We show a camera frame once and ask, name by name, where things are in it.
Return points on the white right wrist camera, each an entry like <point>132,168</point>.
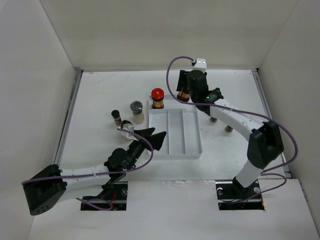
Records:
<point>199,64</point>

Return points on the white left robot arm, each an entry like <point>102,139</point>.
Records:
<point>53,185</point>

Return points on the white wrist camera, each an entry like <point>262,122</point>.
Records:
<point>199,64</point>
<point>128,132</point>

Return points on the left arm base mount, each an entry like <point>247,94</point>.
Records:
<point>112,199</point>

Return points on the black-top brown chunk grinder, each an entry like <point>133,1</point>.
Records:
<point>218,92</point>

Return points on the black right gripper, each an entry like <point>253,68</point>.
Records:
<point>183,77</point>

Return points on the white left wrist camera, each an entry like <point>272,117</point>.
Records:
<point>128,132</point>

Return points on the small black-lid spice jar outer-right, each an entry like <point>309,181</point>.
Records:
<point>228,129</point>

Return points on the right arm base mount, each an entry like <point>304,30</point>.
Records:
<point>230,200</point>

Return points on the white plastic organizer tray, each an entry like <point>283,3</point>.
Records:
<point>181,124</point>

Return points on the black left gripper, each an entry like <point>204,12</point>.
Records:
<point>155,140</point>

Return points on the small black-lid spice jar left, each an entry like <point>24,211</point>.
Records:
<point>116,117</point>

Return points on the black-top white powder grinder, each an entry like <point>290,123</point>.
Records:
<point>125,123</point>

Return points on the red-lid sauce jar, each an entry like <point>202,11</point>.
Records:
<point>183,95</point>
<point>157,95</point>

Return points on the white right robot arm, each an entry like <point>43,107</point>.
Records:
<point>264,138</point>

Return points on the small black-lid spice jar inner-right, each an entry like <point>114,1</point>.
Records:
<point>213,120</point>

